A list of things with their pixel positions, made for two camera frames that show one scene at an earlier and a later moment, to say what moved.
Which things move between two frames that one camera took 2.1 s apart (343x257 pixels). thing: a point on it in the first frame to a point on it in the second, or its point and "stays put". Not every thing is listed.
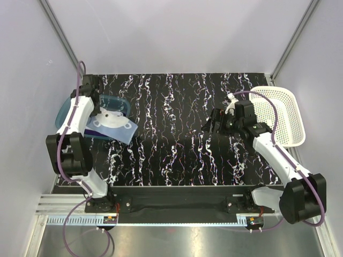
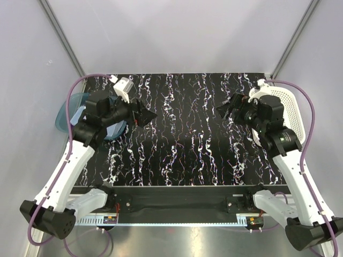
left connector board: x=110 y=220 stays put
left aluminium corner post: x=57 y=27 stays put
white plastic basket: x=289 y=131 stays put
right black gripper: x=216 y=115 to x=240 y=101
